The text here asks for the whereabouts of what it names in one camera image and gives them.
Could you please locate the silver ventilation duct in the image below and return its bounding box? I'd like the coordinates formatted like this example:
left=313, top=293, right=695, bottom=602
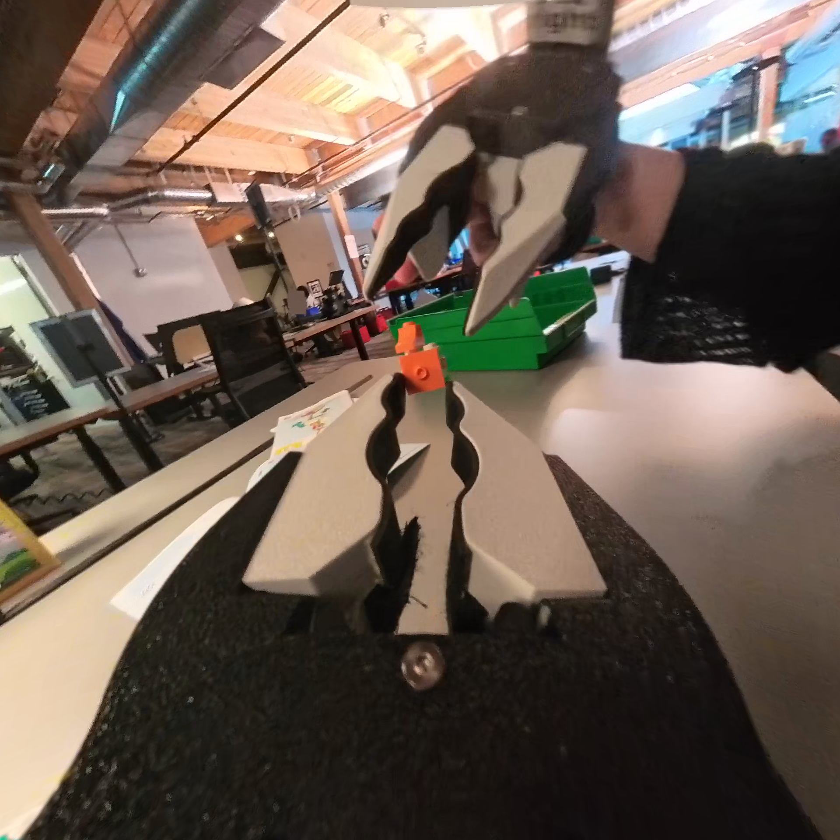
left=62, top=0, right=290, bottom=198

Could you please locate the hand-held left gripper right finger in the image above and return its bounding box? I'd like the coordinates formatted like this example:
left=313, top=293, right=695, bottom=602
left=446, top=381, right=608, bottom=621

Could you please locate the long wooden table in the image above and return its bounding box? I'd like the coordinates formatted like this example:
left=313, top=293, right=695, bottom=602
left=0, top=366, right=221, bottom=493

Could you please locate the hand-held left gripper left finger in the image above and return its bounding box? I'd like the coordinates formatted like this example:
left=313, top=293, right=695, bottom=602
left=243, top=374, right=404, bottom=605

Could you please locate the colourful toy box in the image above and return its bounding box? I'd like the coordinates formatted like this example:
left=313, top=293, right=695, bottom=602
left=0, top=502, right=61, bottom=605

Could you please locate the small colourful instruction leaflet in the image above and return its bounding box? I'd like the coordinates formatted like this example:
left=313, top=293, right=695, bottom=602
left=271, top=390, right=355, bottom=462

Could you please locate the green plastic bin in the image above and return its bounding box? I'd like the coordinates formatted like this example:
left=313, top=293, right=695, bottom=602
left=388, top=266, right=597, bottom=372

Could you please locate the person's right forearm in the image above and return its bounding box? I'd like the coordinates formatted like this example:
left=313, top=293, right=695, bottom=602
left=620, top=147, right=840, bottom=376

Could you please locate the wooden table with monitors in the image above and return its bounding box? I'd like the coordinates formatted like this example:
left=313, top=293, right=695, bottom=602
left=285, top=305, right=380, bottom=362

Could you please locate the framed screen on stand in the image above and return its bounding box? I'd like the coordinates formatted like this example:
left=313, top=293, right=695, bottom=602
left=29, top=308, right=133, bottom=389

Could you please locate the person's right hand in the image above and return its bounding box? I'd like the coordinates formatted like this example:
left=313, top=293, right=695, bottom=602
left=591, top=144, right=686, bottom=262

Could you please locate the black mesh office chair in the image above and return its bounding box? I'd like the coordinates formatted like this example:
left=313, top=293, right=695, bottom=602
left=199, top=298, right=308, bottom=411

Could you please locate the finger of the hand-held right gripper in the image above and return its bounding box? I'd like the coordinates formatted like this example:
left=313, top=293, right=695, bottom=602
left=362, top=125, right=476, bottom=301
left=465, top=141, right=589, bottom=337

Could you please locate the orange toy brick assembly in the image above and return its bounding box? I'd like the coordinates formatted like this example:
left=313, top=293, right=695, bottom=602
left=395, top=322, right=448, bottom=396

